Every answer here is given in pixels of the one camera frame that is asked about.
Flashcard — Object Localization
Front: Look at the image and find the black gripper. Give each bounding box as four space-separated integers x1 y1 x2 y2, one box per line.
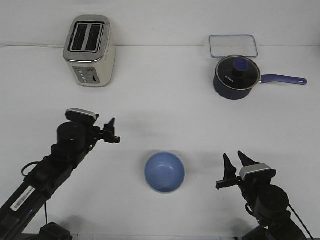
216 150 258 200
94 118 121 144

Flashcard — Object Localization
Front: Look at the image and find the blue bowl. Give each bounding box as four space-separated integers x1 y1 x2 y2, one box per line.
144 151 186 194

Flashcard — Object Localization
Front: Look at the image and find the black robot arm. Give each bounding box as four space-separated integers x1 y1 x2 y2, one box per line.
216 151 313 240
0 118 121 240

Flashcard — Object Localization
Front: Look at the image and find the cream and steel toaster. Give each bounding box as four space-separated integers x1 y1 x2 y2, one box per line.
63 14 116 87

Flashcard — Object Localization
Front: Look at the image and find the dark blue saucepan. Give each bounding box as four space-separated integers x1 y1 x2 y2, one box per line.
213 74 308 100

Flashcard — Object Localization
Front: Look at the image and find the glass lid with blue knob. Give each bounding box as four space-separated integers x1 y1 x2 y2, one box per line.
215 55 261 91

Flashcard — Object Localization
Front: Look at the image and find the clear blue-rimmed container lid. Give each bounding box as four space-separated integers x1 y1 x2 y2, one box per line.
208 34 259 59

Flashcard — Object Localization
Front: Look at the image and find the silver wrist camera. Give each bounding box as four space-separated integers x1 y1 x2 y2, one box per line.
65 108 99 125
239 163 277 182

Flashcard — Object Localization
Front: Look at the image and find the white toaster power cord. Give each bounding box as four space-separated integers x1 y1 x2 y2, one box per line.
0 42 66 49

